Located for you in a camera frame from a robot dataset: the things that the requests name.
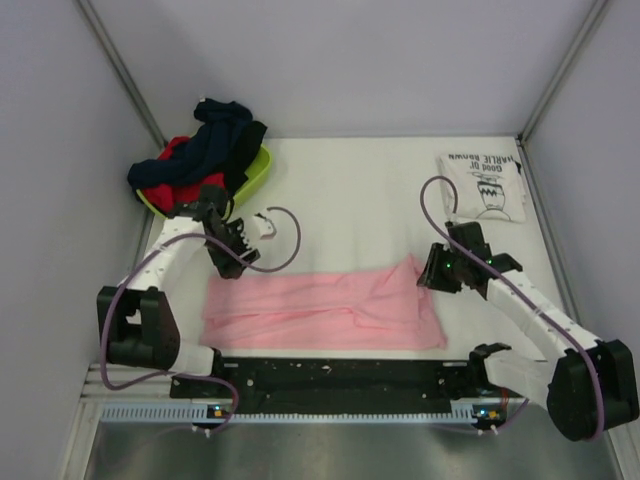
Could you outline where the right aluminium corner post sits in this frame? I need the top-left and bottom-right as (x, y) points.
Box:
(517, 0), (612, 145)

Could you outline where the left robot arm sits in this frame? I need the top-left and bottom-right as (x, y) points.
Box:
(97, 185), (276, 397)

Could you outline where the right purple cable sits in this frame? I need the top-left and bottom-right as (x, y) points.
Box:
(419, 174), (603, 442)

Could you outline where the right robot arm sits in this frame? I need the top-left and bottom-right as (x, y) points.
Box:
(418, 221), (639, 441)

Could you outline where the pink t shirt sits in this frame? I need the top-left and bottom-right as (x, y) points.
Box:
(200, 255), (447, 351)

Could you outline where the white printed folded t shirt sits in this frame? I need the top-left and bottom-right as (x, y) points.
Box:
(436, 152), (526, 223)

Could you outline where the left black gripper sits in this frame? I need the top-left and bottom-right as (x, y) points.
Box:
(205, 220), (260, 281)

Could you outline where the black t shirt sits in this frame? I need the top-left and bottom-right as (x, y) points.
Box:
(224, 121), (267, 195)

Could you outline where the purple cable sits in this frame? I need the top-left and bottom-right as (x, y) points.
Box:
(99, 205), (302, 437)
(419, 174), (603, 442)

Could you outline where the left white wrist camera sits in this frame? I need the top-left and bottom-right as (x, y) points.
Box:
(244, 213), (277, 242)

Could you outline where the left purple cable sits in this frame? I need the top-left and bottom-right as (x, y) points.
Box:
(99, 205), (302, 437)

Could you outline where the lime green plastic basket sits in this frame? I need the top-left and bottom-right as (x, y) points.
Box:
(134, 146), (272, 218)

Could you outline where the left aluminium corner post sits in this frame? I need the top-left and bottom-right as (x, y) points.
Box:
(72, 0), (167, 147)

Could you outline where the grey slotted cable duct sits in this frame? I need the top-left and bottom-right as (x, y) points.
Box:
(100, 397), (506, 426)

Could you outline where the aluminium frame rail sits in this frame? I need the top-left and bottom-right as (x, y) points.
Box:
(79, 363), (627, 404)

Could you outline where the aluminium corner post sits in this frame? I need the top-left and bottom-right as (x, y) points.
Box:
(72, 0), (167, 147)
(517, 0), (612, 145)

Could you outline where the navy blue t shirt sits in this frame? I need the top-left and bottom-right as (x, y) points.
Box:
(127, 98), (253, 190)

